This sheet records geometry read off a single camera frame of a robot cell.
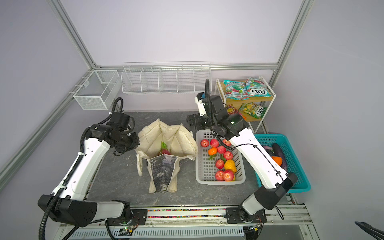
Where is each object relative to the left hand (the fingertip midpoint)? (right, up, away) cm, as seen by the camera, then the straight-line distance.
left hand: (137, 147), depth 74 cm
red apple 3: (+45, -5, +20) cm, 49 cm away
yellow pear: (+48, -12, +11) cm, 51 cm away
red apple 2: (+41, -1, +22) cm, 47 cm away
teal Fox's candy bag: (+62, +33, +9) cm, 71 cm away
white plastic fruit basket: (+35, -15, +16) cm, 41 cm away
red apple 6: (+46, -15, +3) cm, 49 cm away
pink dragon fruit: (+9, -4, +19) cm, 22 cm away
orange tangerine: (+39, -5, +17) cm, 43 cm away
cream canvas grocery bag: (+12, -12, +3) cm, 17 cm away
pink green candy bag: (+51, +30, +7) cm, 60 cm away
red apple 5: (+42, -17, +8) cm, 46 cm away
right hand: (+29, +14, -5) cm, 32 cm away
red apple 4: (+49, -7, +16) cm, 52 cm away
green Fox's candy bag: (+66, +21, +22) cm, 73 cm away
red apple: (+35, -1, +22) cm, 41 cm away
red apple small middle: (+43, -12, +13) cm, 47 cm away
